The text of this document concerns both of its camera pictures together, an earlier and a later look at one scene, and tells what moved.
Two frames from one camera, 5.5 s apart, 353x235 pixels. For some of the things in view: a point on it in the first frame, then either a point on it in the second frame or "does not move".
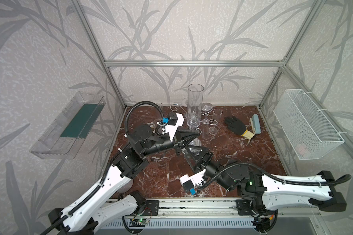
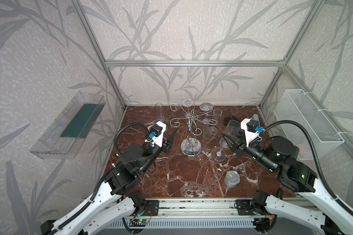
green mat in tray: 82,122 does not move
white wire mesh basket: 310,134 does not move
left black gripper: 178,144 to 166,145
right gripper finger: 193,161 to 232,140
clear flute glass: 216,116 does not move
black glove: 237,126 does not move
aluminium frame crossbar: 194,63 does not move
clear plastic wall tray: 63,138 does not move
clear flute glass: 195,99 to 218,154
